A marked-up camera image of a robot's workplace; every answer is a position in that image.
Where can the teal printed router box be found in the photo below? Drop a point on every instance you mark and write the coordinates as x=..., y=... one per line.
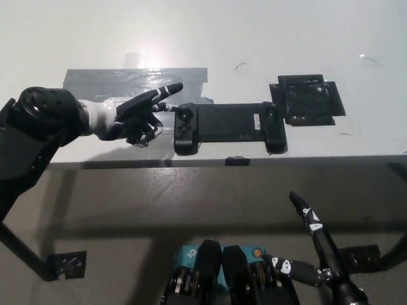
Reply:
x=187, y=254

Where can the black robot torso blocks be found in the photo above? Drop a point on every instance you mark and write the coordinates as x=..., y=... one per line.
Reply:
x=208, y=263

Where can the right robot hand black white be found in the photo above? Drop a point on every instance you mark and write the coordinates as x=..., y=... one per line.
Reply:
x=327, y=251

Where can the black metal table leg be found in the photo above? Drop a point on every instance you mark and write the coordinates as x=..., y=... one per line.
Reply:
x=22, y=251
x=395, y=254

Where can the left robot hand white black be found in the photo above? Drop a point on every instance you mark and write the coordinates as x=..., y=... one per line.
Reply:
x=133, y=111

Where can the black tape square patch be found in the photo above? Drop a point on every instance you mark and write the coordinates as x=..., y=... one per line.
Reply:
x=305, y=101

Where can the grey duct tape patch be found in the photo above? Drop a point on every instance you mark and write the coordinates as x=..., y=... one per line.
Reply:
x=127, y=77

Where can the black mobile game controller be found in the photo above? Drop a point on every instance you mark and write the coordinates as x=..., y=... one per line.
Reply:
x=222, y=124

